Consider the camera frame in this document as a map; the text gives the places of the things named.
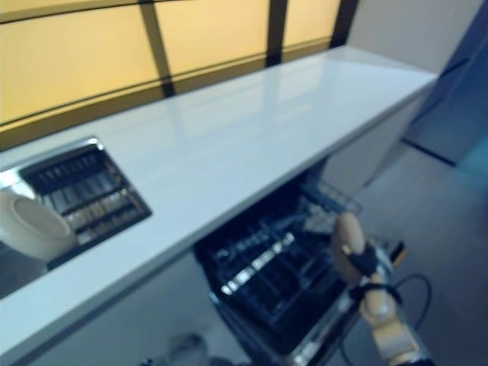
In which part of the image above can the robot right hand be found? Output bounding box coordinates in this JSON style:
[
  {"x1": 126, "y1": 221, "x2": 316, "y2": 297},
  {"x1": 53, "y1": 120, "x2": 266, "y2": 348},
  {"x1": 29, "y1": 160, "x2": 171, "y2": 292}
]
[{"x1": 342, "y1": 242, "x2": 382, "y2": 287}]

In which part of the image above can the open dishwasher door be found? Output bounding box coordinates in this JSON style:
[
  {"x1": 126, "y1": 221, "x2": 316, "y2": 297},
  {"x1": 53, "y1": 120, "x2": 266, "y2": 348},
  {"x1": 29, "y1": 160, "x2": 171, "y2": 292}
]
[{"x1": 208, "y1": 236, "x2": 400, "y2": 366}]

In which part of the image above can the white base cabinet panel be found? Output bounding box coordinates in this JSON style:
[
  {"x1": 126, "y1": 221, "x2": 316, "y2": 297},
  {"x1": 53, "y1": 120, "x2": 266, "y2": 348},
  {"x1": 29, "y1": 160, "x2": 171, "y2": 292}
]
[{"x1": 323, "y1": 94, "x2": 425, "y2": 188}]

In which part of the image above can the dark grey tall cabinet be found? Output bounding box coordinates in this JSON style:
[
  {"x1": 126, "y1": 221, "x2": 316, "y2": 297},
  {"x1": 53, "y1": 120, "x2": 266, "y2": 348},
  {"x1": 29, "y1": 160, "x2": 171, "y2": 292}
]
[{"x1": 399, "y1": 0, "x2": 488, "y2": 168}]

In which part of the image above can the white narrow cabinet door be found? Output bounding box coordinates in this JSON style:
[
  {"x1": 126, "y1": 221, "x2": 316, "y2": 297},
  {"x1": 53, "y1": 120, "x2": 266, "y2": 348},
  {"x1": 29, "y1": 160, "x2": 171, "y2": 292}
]
[{"x1": 0, "y1": 254, "x2": 215, "y2": 366}]

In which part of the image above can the black dish drying rack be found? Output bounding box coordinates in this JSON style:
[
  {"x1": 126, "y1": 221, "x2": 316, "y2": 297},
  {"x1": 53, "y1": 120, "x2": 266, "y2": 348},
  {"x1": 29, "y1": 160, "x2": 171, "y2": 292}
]
[{"x1": 18, "y1": 142, "x2": 154, "y2": 268}]

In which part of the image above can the stainless steel sink basin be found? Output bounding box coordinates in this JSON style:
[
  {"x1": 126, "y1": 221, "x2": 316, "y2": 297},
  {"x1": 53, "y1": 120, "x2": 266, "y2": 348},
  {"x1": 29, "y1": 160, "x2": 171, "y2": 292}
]
[{"x1": 0, "y1": 136, "x2": 154, "y2": 299}]

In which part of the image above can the dark wire dishwasher upper rack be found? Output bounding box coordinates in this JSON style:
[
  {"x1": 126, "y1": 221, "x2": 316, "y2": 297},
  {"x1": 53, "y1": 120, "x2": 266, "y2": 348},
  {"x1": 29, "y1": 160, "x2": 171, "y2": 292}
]
[{"x1": 300, "y1": 178, "x2": 364, "y2": 234}]

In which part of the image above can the dark wire dishwasher rack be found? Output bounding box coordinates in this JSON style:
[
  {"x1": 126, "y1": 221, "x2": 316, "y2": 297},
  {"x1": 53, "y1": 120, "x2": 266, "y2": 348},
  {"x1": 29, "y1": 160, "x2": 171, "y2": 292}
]
[
  {"x1": 300, "y1": 178, "x2": 364, "y2": 234},
  {"x1": 194, "y1": 212, "x2": 346, "y2": 326}
]

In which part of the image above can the dark wire dishwasher lower rack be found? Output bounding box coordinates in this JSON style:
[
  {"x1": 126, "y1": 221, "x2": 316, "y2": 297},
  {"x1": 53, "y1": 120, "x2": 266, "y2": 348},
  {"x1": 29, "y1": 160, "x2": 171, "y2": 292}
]
[{"x1": 194, "y1": 212, "x2": 346, "y2": 326}]

